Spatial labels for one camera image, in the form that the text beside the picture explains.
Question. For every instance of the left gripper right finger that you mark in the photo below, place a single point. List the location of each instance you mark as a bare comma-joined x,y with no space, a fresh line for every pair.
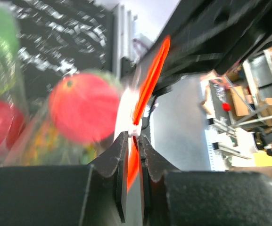
171,197

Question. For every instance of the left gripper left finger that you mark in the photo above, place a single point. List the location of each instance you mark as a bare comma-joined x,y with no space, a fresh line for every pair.
75,195

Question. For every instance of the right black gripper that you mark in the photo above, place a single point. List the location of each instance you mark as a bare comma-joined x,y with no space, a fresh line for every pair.
214,35

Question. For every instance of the zip bag orange slider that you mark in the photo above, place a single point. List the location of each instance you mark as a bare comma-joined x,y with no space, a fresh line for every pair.
133,100

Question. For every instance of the fake pineapple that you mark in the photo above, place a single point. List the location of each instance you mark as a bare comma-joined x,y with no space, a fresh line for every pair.
48,147

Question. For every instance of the fake red apple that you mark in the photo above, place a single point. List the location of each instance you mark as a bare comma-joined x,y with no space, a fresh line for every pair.
84,107

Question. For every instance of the fake red pomegranate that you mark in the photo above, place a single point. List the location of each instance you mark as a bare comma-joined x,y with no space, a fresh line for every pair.
12,122

